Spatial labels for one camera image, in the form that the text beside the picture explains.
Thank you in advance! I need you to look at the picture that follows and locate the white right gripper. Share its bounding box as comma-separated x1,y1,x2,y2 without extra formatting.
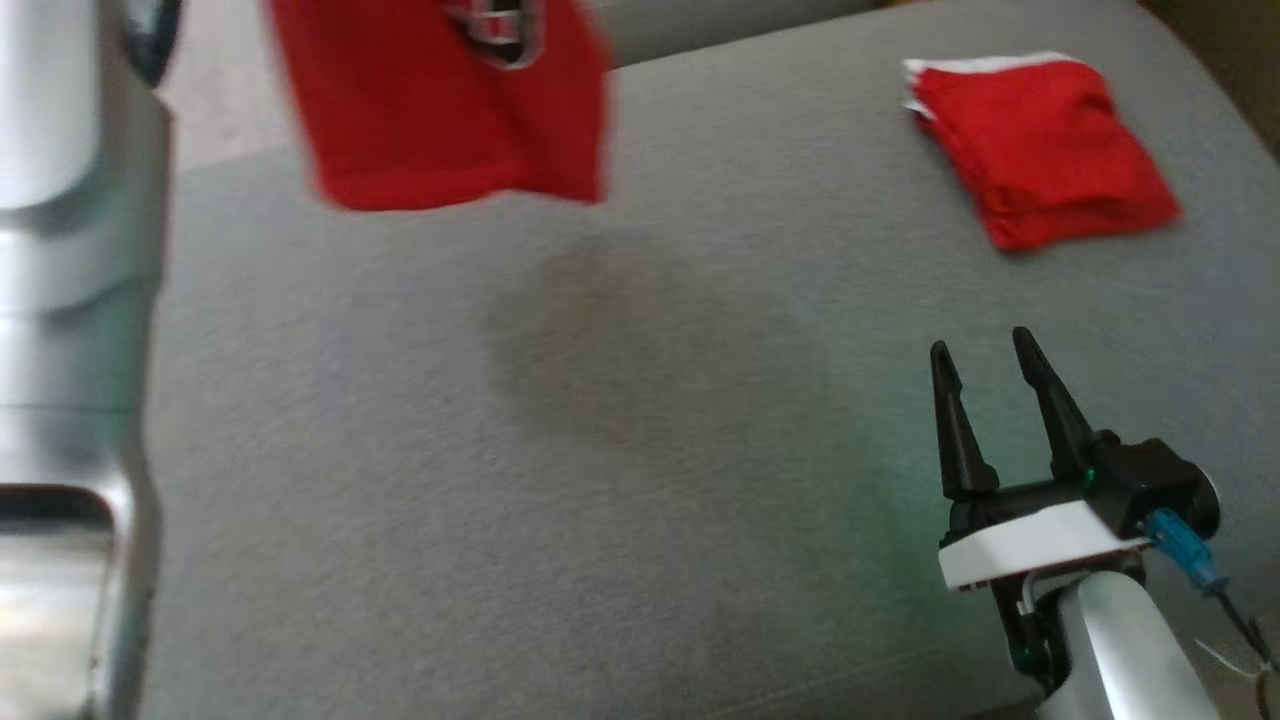
928,325,1152,694

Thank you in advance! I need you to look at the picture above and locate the medium grey sofa seat cushion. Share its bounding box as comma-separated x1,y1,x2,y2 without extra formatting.
598,0,886,70

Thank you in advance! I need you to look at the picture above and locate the red basketball jersey black number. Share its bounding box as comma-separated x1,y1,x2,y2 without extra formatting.
264,0,617,214

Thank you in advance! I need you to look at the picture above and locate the blue right camera plug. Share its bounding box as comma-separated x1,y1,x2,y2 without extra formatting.
1144,507,1230,593

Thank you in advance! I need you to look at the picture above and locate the folded red garment white trim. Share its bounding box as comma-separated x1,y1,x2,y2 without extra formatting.
901,51,1185,253

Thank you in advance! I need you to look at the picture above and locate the large grey sofa seat cushion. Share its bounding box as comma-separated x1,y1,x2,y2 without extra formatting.
138,0,1280,720

